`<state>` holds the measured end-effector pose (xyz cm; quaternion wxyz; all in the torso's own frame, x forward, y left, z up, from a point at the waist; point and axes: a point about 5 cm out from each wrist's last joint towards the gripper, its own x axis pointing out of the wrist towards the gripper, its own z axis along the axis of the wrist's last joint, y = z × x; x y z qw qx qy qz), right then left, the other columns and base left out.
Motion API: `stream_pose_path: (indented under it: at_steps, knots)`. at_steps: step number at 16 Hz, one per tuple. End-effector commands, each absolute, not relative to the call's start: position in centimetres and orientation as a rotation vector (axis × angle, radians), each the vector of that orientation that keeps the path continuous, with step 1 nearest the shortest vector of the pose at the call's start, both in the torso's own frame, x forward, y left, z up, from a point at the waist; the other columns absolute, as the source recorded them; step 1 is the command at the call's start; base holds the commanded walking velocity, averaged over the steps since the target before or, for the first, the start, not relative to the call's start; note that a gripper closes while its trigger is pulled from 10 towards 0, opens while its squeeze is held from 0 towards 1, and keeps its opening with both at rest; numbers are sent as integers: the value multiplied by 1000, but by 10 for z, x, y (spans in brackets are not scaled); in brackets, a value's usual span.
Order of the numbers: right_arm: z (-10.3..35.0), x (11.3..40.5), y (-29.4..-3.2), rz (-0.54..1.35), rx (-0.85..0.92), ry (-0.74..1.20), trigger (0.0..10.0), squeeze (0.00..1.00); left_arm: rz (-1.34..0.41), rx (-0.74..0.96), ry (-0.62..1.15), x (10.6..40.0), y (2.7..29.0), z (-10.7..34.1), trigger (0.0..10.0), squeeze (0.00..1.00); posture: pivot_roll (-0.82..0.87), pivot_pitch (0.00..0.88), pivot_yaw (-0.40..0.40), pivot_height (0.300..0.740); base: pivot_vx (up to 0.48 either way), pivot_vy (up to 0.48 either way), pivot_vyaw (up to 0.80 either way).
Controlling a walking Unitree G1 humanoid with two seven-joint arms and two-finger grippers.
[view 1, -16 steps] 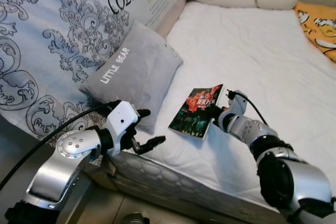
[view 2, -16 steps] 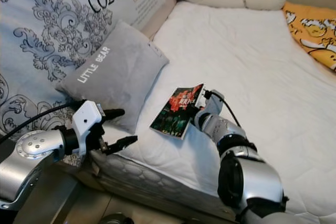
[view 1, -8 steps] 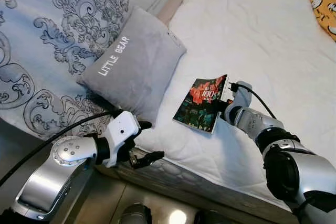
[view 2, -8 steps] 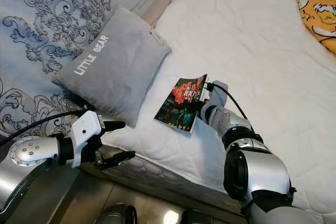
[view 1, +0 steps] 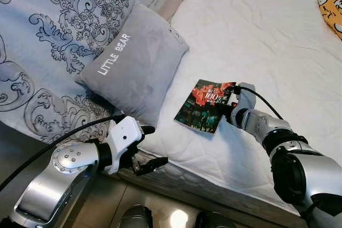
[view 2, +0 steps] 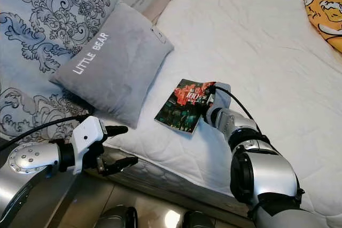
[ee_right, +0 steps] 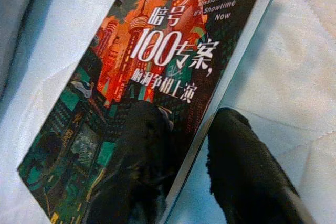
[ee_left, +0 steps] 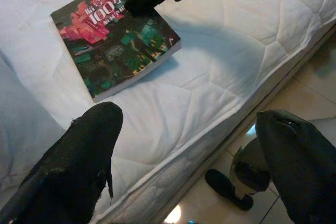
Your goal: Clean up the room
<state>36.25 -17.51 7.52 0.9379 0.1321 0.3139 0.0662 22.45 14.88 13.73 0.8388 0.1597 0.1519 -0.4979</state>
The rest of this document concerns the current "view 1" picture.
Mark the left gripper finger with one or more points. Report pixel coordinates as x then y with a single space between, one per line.
147 130
152 163

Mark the dark illustrated book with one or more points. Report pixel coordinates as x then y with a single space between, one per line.
200 108

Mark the grey plush pillow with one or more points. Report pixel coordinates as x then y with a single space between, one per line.
136 62

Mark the yellow cartoon egg blanket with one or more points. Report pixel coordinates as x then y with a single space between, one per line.
331 6

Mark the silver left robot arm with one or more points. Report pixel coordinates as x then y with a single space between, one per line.
48 185

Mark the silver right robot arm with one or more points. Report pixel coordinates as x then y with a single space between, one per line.
304 169

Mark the dark robot left foot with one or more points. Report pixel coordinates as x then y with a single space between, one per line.
136 217

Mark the dark robot foot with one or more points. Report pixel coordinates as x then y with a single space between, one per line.
136 217
214 220

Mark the grey bed base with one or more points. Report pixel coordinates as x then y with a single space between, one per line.
214 190

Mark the white quilted mattress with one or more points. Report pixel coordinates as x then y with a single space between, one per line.
256 41

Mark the dark robot right foot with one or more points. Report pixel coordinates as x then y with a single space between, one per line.
214 220

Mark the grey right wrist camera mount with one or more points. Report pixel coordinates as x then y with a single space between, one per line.
247 97

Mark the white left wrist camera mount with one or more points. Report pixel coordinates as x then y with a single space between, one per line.
123 137

